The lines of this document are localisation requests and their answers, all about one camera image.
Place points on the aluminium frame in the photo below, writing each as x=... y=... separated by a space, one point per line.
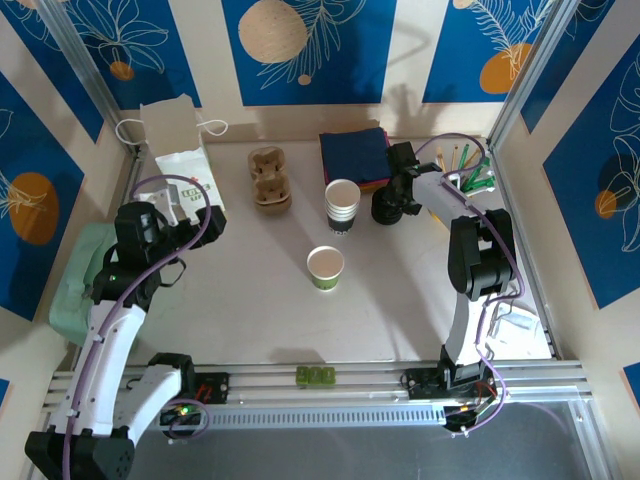
x=360 y=389

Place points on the mint green cloth mat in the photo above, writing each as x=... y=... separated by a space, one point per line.
x=70 y=300

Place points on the brown pulp cup carrier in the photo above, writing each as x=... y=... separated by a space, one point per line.
x=270 y=172

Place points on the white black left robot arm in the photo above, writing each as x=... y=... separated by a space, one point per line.
x=100 y=360

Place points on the green plastic stopper stick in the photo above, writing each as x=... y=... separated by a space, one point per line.
x=465 y=156
x=481 y=171

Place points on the stack of pulp cup carriers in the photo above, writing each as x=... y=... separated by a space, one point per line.
x=272 y=210

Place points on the white paper packet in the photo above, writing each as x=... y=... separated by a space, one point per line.
x=517 y=322

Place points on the stack of black-white paper cups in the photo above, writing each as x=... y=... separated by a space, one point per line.
x=342 y=200

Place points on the small circuit board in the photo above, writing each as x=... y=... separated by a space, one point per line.
x=467 y=415
x=181 y=414

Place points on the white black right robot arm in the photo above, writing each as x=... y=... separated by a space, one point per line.
x=465 y=330

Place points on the white printed paper bag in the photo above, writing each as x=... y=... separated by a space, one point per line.
x=185 y=167

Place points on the stack of blue paper napkins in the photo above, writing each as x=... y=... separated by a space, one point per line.
x=355 y=155

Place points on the wooden stirrer stick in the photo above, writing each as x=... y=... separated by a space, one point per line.
x=440 y=157
x=455 y=156

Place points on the green terminal block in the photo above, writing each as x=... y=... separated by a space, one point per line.
x=315 y=377

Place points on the stack of black cup lids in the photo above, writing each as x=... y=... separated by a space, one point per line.
x=385 y=215

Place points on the green paper cup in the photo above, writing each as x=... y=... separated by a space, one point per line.
x=325 y=265

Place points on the white stirrer holder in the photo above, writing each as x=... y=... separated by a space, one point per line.
x=482 y=188

